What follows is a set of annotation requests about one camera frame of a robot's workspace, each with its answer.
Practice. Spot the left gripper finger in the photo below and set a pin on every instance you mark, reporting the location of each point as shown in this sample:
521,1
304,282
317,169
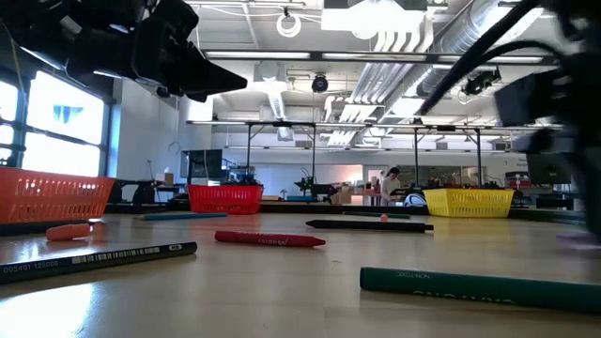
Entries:
206,88
202,66

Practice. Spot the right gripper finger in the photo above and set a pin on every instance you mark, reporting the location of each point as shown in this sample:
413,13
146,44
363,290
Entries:
591,188

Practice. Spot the blue pencil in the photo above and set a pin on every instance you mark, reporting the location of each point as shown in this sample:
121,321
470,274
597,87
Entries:
184,216

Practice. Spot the red crayon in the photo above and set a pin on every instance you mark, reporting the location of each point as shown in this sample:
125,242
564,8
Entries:
267,239

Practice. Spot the orange eraser cap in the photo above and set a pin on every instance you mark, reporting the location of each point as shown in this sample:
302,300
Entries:
384,218
68,232

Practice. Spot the thin dark pen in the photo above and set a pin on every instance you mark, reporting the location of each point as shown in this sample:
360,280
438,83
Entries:
371,214

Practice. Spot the black pen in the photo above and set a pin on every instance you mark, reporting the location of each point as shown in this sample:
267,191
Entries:
371,225

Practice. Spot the black barcode pencil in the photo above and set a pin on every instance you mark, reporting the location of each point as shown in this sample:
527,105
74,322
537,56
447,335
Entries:
94,260

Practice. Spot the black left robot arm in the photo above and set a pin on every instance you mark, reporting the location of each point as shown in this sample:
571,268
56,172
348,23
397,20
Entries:
47,33

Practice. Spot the black monitor on arm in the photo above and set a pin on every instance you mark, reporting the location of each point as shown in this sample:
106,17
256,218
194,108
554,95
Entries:
547,171

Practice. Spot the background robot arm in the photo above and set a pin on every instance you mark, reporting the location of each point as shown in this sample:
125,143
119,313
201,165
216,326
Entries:
317,189

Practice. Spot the black round ceiling speaker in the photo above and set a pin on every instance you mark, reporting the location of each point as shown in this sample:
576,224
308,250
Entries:
163,92

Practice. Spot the black monitor on stand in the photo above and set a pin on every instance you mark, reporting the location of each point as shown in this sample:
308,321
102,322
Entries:
206,164

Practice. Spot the red plastic bin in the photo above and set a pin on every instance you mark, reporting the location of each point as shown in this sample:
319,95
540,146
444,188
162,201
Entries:
225,199

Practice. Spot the yellow plastic bin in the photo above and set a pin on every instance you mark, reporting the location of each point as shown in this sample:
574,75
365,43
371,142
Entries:
469,203

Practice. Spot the large bright window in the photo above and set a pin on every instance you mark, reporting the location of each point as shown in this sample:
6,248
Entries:
61,141

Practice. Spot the soccer ball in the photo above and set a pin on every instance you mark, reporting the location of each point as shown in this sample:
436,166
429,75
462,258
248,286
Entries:
414,200

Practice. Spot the dark green crayon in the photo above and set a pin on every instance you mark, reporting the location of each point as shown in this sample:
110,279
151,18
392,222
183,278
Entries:
469,286

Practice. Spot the person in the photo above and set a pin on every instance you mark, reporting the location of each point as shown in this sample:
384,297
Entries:
389,185

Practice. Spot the cardboard boxes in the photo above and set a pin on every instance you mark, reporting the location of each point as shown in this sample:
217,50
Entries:
345,196

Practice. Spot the orange plastic bin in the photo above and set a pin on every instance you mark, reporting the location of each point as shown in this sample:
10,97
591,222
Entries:
47,197

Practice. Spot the black ceiling-mounted camera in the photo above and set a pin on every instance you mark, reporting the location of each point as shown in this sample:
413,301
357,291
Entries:
480,83

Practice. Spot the silver ventilation duct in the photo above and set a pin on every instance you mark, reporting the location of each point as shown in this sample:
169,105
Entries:
465,28

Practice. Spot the black dome ceiling camera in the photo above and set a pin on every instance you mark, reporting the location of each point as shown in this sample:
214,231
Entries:
319,84

